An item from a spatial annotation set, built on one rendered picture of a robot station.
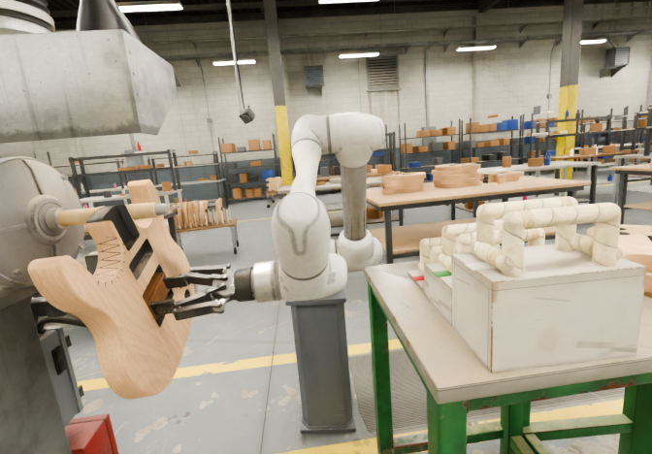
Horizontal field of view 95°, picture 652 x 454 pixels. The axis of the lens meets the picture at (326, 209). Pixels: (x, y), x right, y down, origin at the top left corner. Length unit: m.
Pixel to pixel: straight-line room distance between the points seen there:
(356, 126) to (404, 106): 11.46
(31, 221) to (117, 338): 0.28
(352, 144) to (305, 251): 0.58
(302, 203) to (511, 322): 0.41
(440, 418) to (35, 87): 0.82
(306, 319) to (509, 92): 13.67
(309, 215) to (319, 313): 0.98
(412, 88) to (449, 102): 1.57
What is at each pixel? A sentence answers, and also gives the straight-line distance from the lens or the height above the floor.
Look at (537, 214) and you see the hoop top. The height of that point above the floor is 1.21.
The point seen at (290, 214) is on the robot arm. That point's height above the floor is 1.24.
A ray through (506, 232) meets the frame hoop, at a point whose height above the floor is 1.18.
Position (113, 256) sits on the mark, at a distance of 0.68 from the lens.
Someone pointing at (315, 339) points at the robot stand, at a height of 0.50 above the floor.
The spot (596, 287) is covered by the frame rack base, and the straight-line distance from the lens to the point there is 0.70.
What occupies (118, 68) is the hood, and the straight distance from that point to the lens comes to 0.55.
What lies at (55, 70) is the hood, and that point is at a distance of 0.60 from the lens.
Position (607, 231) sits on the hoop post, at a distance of 0.70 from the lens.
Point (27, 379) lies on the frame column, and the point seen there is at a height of 0.88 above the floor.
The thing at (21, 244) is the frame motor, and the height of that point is 1.22.
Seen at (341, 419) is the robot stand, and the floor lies 0.06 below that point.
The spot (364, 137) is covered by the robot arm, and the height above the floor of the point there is 1.38.
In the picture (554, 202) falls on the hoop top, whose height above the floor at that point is 1.21.
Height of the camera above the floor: 1.33
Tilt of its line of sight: 10 degrees down
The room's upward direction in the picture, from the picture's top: 5 degrees counter-clockwise
